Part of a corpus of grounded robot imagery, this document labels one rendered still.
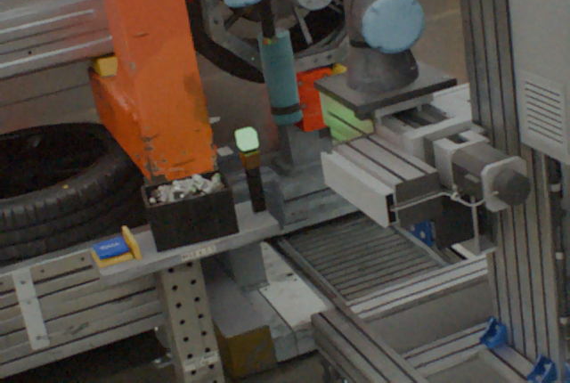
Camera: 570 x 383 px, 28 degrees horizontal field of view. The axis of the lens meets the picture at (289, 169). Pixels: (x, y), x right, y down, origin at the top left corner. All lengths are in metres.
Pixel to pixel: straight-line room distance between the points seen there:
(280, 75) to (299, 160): 0.48
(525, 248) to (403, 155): 0.32
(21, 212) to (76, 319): 0.30
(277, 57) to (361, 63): 0.84
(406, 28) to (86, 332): 1.28
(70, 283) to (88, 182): 0.27
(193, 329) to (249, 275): 0.48
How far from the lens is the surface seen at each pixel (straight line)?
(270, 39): 2.99
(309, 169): 3.52
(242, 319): 2.95
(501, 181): 1.99
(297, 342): 2.96
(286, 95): 3.15
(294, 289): 3.15
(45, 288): 2.90
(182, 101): 2.74
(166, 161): 2.77
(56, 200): 2.95
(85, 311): 2.95
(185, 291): 2.69
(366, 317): 2.67
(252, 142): 2.65
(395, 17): 2.12
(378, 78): 2.28
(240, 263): 3.16
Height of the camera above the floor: 1.56
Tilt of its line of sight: 22 degrees down
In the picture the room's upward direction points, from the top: 10 degrees counter-clockwise
